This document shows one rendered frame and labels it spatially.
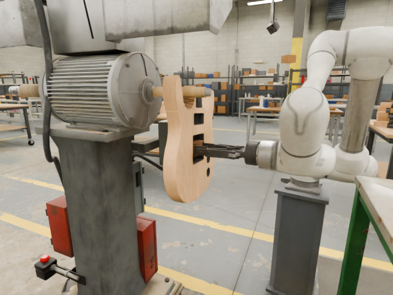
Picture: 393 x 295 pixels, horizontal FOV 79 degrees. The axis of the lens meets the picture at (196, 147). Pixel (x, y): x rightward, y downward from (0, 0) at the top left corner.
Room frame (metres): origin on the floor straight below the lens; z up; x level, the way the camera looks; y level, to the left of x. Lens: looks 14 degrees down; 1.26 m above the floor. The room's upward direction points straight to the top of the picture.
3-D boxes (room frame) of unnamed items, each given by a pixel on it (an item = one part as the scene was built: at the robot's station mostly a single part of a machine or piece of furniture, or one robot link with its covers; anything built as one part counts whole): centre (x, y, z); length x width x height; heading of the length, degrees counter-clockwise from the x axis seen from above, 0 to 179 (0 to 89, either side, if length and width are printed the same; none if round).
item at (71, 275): (0.88, 0.60, 0.46); 0.25 x 0.07 x 0.08; 66
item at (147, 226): (1.08, 0.34, 0.49); 0.25 x 0.12 x 0.37; 66
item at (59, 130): (0.93, 0.40, 1.11); 0.36 x 0.24 x 0.04; 66
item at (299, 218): (1.29, -0.63, 0.35); 0.28 x 0.28 x 0.70; 59
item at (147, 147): (1.04, 0.19, 1.02); 0.19 x 0.04 x 0.04; 156
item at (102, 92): (0.91, 0.34, 1.25); 0.41 x 0.27 x 0.26; 66
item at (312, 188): (1.30, -0.61, 0.73); 0.22 x 0.18 x 0.06; 59
